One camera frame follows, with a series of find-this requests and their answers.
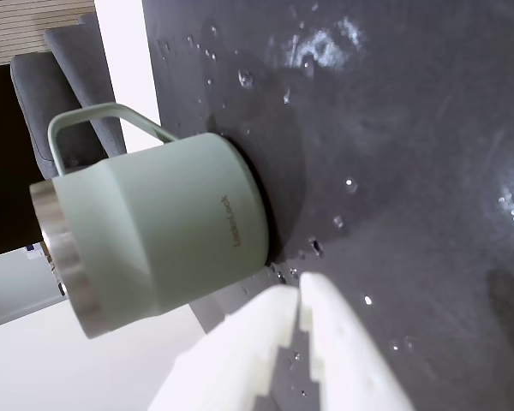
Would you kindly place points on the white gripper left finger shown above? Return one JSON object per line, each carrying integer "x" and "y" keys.
{"x": 227, "y": 364}

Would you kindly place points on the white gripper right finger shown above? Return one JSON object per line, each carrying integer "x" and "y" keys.
{"x": 347, "y": 364}

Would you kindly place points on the pale green steel-rimmed mug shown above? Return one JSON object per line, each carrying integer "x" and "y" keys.
{"x": 163, "y": 227}

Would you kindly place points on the black table mat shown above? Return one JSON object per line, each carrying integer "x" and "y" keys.
{"x": 411, "y": 150}

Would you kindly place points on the grey upholstered chair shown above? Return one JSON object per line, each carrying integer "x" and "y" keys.
{"x": 38, "y": 115}
{"x": 85, "y": 73}

